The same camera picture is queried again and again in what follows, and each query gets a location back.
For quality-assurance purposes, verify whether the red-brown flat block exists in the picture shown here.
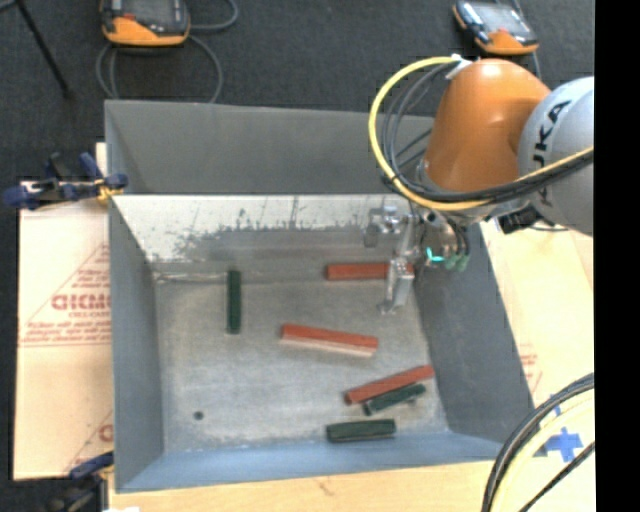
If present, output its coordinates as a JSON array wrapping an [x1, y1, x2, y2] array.
[[277, 323, 380, 359], [324, 262, 416, 283], [342, 364, 437, 407]]

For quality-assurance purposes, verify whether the black cylinder on white bracket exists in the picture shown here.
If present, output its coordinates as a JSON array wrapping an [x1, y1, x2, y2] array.
[[482, 204, 540, 235]]

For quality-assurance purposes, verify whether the grey metal bin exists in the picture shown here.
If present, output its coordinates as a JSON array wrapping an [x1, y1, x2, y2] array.
[[103, 99, 537, 494]]

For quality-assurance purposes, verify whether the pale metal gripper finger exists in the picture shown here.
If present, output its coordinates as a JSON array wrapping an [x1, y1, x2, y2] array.
[[397, 272, 416, 309], [377, 260, 408, 315]]

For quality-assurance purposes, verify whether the brown cardboard board, red print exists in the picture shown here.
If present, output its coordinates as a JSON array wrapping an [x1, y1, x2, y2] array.
[[12, 201, 595, 482]]

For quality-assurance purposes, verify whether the dark green flat block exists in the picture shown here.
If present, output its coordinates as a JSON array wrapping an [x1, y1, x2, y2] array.
[[225, 269, 244, 336], [325, 418, 398, 444], [361, 382, 428, 418]]

